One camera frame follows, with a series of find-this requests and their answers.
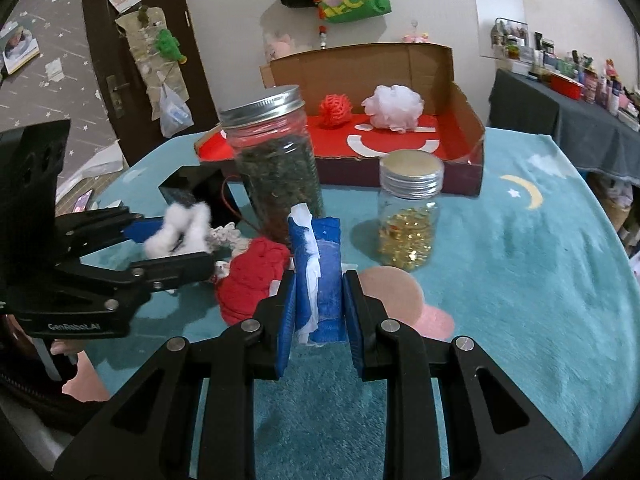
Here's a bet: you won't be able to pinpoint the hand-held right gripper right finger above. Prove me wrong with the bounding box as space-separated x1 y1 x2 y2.
341 270 586 480

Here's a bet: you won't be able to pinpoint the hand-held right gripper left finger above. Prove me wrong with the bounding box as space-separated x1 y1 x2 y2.
52 270 301 480

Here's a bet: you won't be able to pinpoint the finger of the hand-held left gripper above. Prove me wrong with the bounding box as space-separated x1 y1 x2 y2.
59 251 217 307
54 204 167 257

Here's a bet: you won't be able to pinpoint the white cotton ball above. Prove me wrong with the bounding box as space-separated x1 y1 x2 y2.
144 201 213 261

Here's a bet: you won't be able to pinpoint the blue tissue packet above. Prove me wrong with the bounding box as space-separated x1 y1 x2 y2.
286 203 351 346

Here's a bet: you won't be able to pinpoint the pink round pad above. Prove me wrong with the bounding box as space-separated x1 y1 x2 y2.
359 266 427 322

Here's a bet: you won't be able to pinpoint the red knitted cloth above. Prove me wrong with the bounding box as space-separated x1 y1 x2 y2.
215 237 293 326

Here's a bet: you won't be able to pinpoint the white knitted rope toy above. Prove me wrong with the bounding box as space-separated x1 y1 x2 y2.
205 222 243 281

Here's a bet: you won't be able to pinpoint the red mesh ball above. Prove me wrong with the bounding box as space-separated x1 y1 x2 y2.
320 94 354 130

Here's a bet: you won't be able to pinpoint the white bath loofah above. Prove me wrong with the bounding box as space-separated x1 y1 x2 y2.
361 85 426 133

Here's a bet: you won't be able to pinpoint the cardboard box with red inside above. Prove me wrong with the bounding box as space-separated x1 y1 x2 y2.
194 42 487 198

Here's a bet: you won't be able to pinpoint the colourful box with black lid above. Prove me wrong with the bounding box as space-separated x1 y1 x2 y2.
159 165 241 216

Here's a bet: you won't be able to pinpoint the small glass jar yellow capsules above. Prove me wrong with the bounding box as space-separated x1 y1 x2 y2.
377 150 446 273

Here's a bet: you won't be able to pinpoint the clear plastic bag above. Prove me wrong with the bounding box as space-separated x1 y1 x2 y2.
159 82 195 138

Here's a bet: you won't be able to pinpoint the large glass jar of tea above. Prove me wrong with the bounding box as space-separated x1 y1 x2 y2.
218 85 326 248

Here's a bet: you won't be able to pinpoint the photo book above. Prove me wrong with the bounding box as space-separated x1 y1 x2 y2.
0 20 41 76

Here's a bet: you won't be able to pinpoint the beige hanging fabric organizer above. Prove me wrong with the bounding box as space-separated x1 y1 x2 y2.
115 5 193 111

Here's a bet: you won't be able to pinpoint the brown door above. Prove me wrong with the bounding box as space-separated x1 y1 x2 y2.
80 0 221 166

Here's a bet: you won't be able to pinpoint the green plush toy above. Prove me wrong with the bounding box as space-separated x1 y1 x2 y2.
156 29 188 63

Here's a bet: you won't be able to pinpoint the table with grey cloth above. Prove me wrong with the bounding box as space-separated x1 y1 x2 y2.
487 67 640 186

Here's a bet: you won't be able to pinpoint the red basin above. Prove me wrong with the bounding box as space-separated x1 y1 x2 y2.
550 71 585 101

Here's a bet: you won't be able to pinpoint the row of cosmetic bottles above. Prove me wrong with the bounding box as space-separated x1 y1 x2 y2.
490 17 640 121

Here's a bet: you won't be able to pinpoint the metal door handle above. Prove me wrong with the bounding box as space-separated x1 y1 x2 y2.
106 75 126 121

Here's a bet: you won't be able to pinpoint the pink plush toy on wall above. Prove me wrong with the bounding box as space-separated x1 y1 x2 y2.
264 30 296 61

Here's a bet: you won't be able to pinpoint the wall mirror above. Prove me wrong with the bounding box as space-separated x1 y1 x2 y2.
470 0 531 61

